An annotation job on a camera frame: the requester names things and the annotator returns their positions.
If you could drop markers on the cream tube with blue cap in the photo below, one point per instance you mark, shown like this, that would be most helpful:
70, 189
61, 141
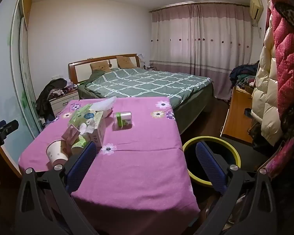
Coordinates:
98, 132

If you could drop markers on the small green white cup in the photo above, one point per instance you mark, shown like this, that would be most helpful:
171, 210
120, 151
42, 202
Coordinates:
79, 145

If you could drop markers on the pink white curtain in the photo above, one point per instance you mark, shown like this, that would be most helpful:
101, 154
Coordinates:
198, 41

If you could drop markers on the dark trash bin yellow rim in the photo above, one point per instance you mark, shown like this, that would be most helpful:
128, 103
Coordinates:
232, 151

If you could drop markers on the wooden headboard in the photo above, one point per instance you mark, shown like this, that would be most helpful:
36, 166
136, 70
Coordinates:
80, 69

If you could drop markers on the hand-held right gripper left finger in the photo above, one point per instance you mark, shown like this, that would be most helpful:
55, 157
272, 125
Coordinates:
82, 164

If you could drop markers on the red puffer jacket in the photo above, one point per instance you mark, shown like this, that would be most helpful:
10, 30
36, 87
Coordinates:
289, 53

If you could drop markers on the clear plastic bag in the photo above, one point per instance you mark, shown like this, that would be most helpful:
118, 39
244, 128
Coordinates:
104, 105

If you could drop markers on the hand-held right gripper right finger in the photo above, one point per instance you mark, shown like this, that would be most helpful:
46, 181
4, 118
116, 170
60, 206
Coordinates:
208, 166

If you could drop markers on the wall air conditioner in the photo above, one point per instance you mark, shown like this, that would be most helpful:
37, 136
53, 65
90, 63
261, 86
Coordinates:
256, 7

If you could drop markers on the small dark item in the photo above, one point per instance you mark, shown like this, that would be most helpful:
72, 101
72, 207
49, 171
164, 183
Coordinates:
248, 112

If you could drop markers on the white nightstand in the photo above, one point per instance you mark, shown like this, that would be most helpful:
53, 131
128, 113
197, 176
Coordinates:
61, 102

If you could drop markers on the wardrobe with sliding doors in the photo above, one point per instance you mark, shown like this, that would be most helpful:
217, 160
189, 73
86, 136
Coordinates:
5, 66

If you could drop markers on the brown pillow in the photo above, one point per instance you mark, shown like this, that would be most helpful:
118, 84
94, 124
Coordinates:
126, 62
100, 67

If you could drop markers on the small bedside items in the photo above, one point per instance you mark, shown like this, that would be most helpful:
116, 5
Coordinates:
149, 67

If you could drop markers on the cream puffer jacket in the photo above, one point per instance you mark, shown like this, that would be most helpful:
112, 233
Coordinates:
264, 90

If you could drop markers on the bed with green checked quilt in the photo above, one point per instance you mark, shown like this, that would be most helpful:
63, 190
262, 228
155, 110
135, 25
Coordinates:
149, 83

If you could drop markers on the dark clothing heap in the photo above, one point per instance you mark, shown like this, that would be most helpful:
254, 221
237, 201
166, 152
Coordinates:
49, 90

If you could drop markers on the pink floral garment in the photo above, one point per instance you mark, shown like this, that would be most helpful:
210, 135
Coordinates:
281, 156

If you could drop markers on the white paper cup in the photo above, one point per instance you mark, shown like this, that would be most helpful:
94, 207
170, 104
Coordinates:
55, 153

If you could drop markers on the small dusky pink box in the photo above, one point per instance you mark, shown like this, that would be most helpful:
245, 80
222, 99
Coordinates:
71, 133

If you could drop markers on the long wooden cabinet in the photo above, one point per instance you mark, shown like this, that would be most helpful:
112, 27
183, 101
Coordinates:
235, 117

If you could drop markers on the pile of mixed clothes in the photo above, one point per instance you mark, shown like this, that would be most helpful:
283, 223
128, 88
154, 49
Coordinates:
242, 76

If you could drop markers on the curtain rod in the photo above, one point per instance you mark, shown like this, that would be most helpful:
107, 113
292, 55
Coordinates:
171, 5

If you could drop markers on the small plush toys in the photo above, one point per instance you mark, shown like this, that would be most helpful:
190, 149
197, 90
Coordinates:
63, 91

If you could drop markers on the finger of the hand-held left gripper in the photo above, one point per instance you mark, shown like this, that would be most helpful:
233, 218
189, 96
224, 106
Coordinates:
5, 128

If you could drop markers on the pink floral tablecloth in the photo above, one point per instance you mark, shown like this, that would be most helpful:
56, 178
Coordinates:
142, 156

